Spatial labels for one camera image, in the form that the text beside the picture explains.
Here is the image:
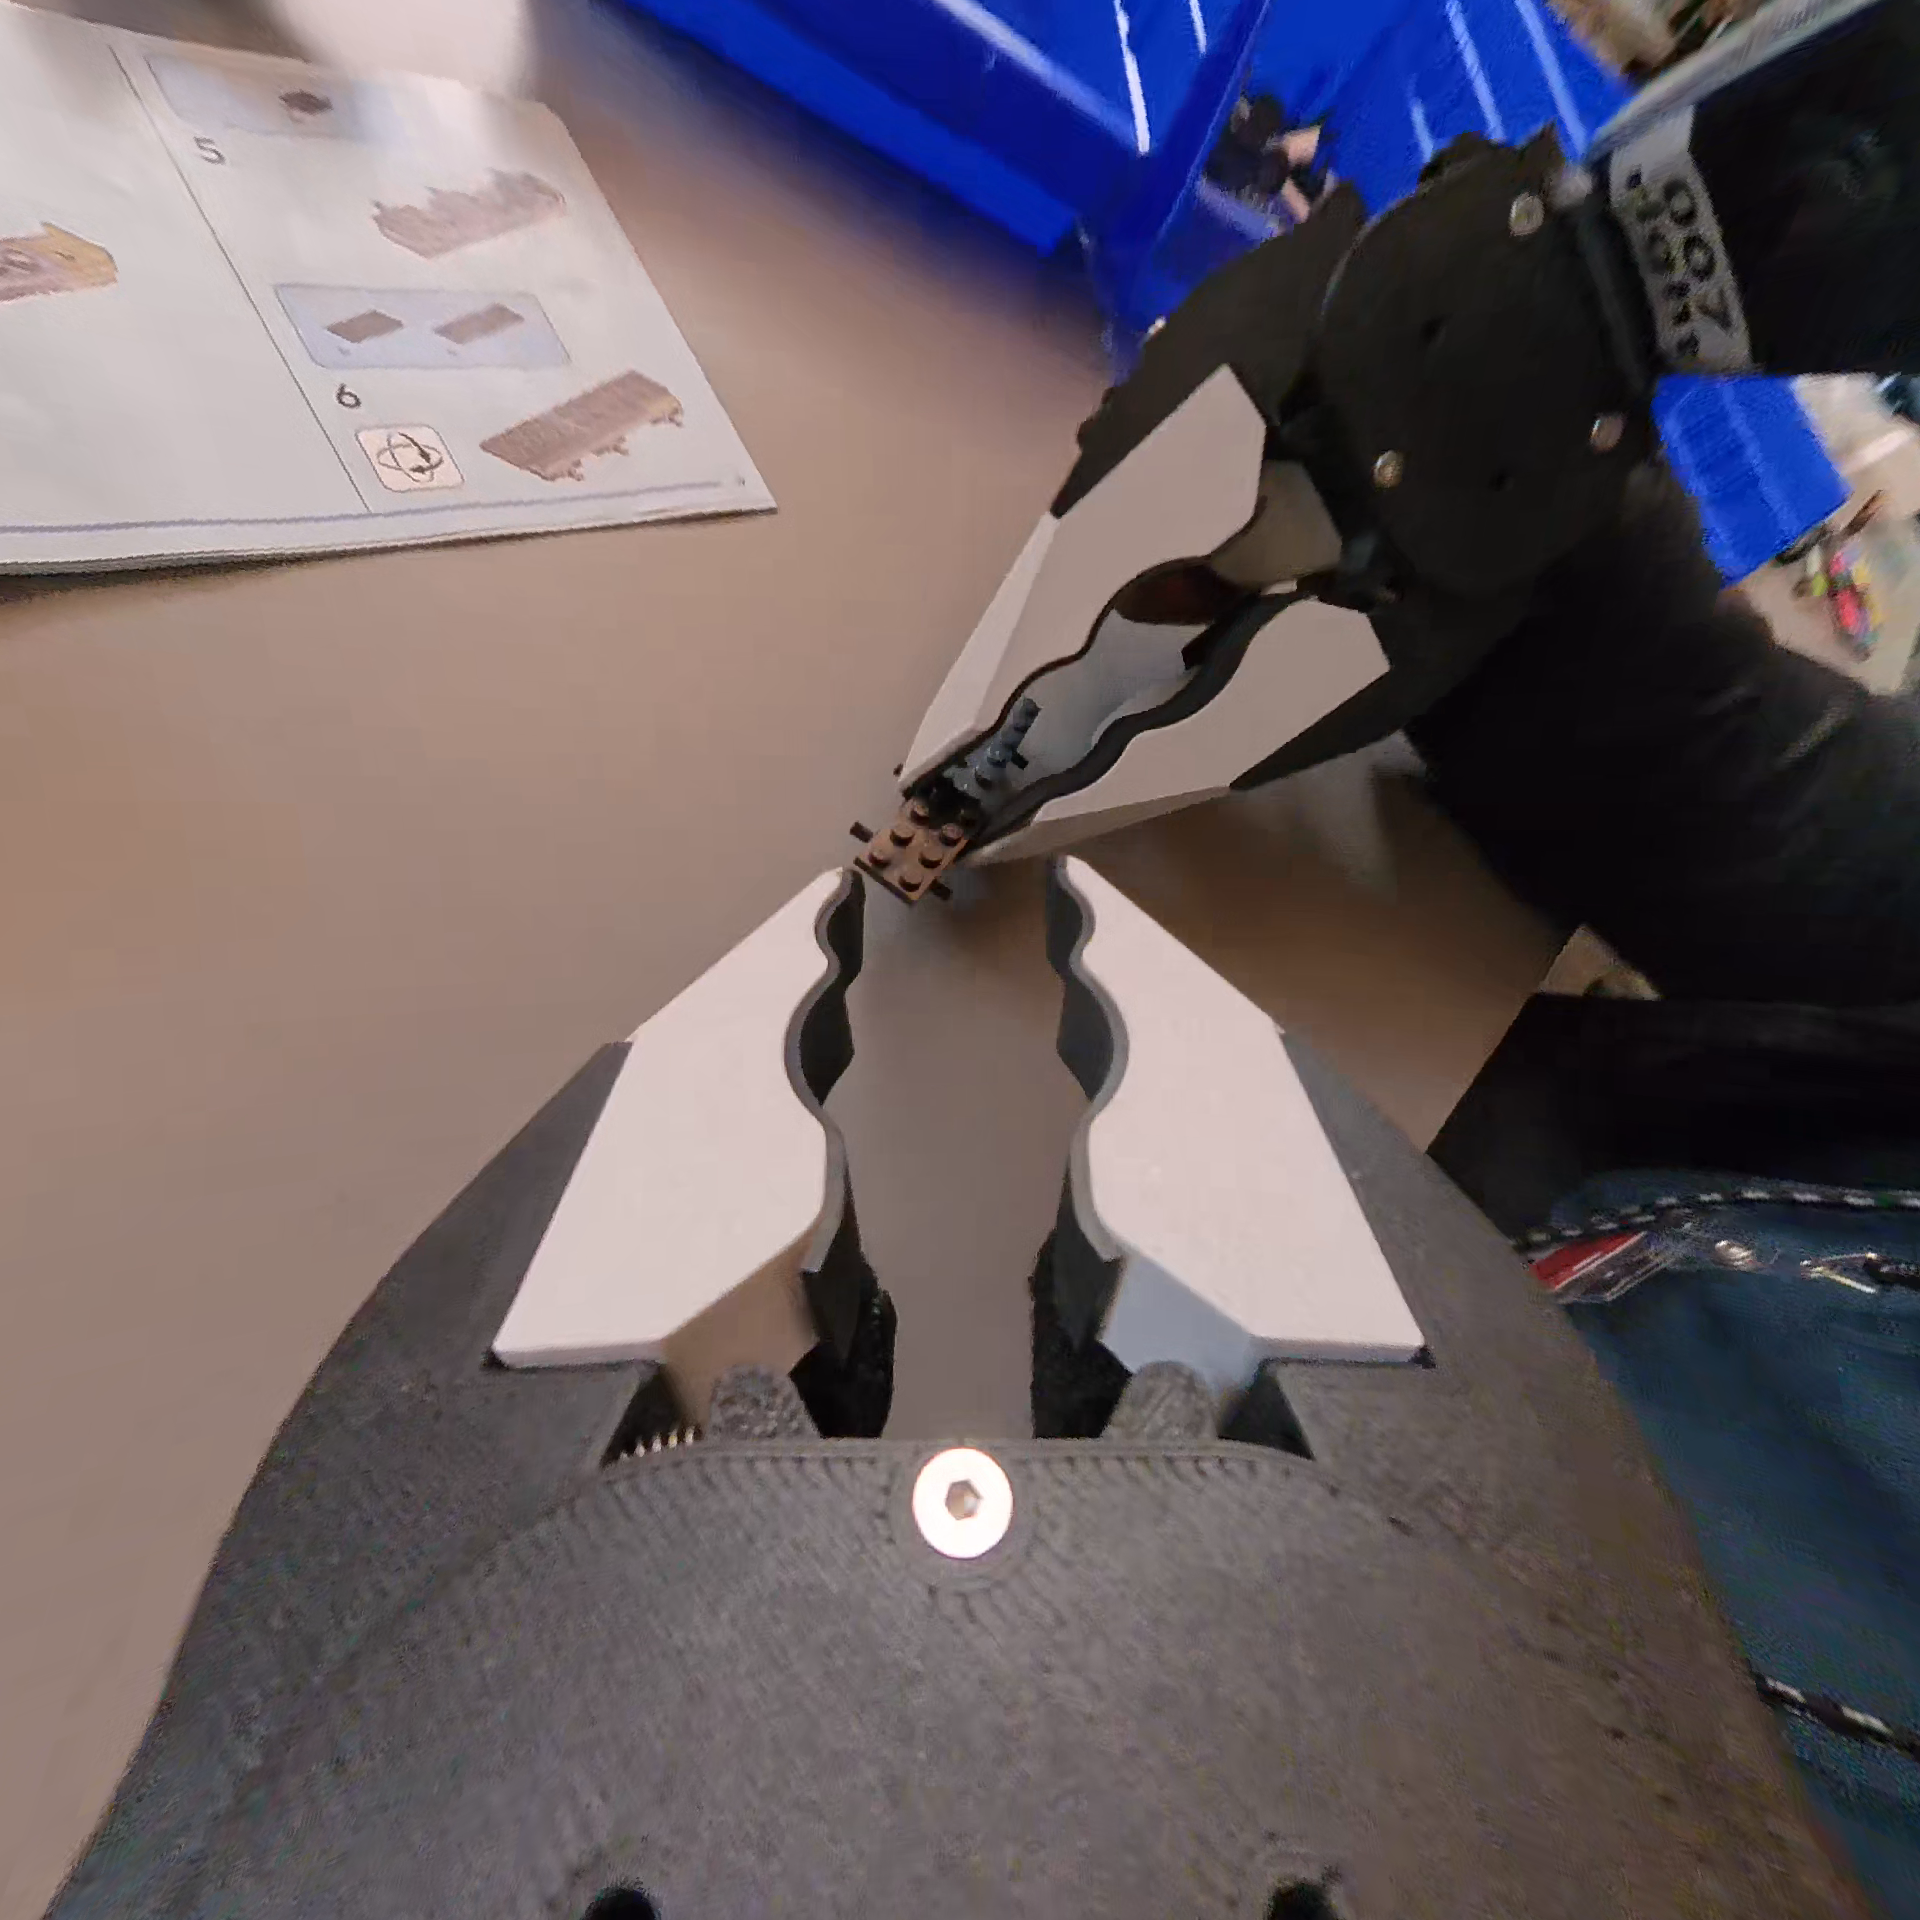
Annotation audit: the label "person's black jacket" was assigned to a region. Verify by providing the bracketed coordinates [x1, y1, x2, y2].
[1424, 983, 1920, 1219]

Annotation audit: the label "black white braided cord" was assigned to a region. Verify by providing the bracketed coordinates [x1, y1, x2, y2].
[1753, 1668, 1920, 1755]

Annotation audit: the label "paper instruction booklet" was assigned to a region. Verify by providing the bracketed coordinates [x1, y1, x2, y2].
[0, 0, 780, 580]

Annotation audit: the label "dark toy pieces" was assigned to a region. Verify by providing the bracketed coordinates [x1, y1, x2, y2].
[1201, 90, 1340, 220]

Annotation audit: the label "clear plastic badge holder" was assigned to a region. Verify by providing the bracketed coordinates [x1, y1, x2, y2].
[1514, 1182, 1920, 1305]

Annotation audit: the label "small toy brick assembly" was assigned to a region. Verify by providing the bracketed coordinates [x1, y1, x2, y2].
[847, 696, 1049, 913]

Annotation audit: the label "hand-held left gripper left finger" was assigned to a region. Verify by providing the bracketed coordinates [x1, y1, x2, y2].
[492, 866, 901, 1435]

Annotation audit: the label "person's right forearm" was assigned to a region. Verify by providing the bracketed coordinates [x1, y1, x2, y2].
[1403, 383, 1920, 1038]

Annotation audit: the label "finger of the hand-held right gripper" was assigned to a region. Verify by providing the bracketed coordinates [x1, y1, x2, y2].
[896, 364, 1274, 800]
[973, 593, 1392, 868]

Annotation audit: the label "pile of colourful toy pieces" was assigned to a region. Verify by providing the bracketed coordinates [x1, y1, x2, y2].
[1783, 486, 1905, 666]

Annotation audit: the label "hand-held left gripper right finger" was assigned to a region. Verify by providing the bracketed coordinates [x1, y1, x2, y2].
[1033, 855, 1431, 1435]

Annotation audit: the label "person's blue jeans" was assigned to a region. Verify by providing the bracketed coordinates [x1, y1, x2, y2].
[1544, 1170, 1920, 1920]

